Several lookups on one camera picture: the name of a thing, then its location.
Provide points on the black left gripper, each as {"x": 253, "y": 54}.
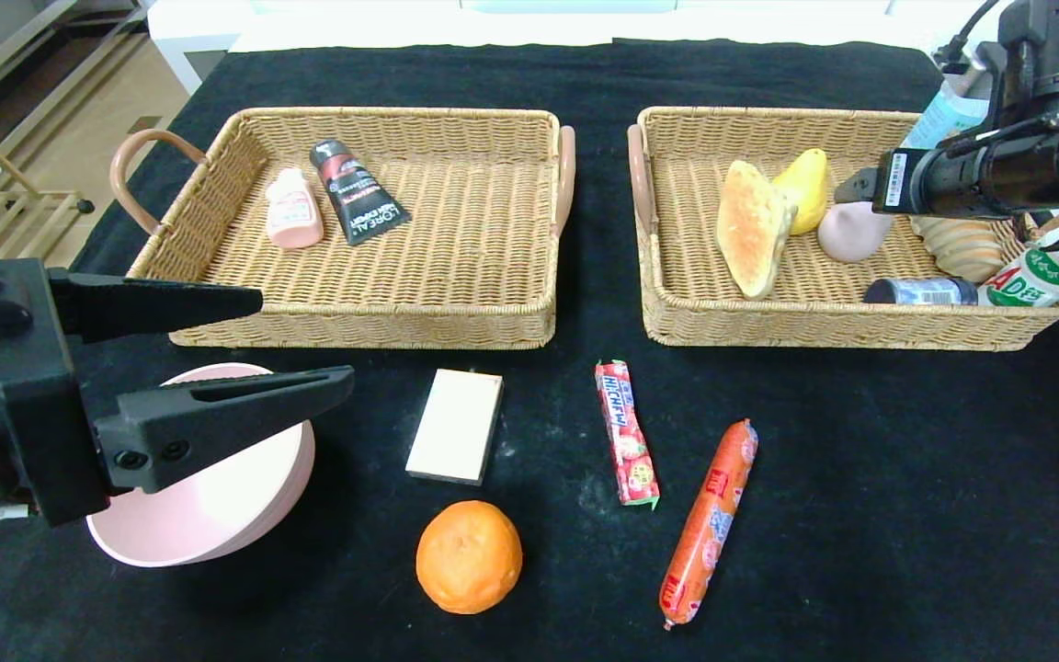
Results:
{"x": 44, "y": 391}

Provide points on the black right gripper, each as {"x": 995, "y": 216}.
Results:
{"x": 896, "y": 180}

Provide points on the pale purple round bun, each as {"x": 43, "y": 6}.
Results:
{"x": 851, "y": 234}

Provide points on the red strawberry candy stick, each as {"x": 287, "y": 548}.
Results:
{"x": 626, "y": 432}

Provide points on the orange sausage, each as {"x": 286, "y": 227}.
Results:
{"x": 709, "y": 524}

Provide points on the wicker basket holding food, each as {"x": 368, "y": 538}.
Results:
{"x": 842, "y": 276}

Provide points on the wicker basket holding toiletries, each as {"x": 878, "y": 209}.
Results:
{"x": 474, "y": 257}

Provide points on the yellow pear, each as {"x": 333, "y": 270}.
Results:
{"x": 807, "y": 188}

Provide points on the clear water bottle blue label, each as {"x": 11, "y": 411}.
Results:
{"x": 948, "y": 115}

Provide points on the small dark blue bottle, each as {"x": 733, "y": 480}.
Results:
{"x": 916, "y": 291}

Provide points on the ridged bread roll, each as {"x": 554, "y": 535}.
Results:
{"x": 962, "y": 248}

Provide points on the flat toasted bread slice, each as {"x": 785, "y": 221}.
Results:
{"x": 750, "y": 230}

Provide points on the pink bowl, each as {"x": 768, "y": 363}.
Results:
{"x": 217, "y": 506}

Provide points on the small pink bottle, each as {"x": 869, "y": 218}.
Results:
{"x": 294, "y": 216}

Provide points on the white milk bottle green label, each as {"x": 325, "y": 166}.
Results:
{"x": 1026, "y": 276}

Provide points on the wooden rack on casters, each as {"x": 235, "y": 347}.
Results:
{"x": 42, "y": 195}

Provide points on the black cosmetic tube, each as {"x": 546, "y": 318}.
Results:
{"x": 357, "y": 195}

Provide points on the white playing card box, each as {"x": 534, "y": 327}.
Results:
{"x": 454, "y": 423}

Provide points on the black table cloth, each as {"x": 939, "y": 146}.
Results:
{"x": 566, "y": 83}

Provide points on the low dark shelf unit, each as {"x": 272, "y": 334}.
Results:
{"x": 61, "y": 64}

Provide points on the white table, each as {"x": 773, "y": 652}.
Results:
{"x": 208, "y": 28}

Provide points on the orange tangerine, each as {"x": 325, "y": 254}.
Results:
{"x": 469, "y": 556}

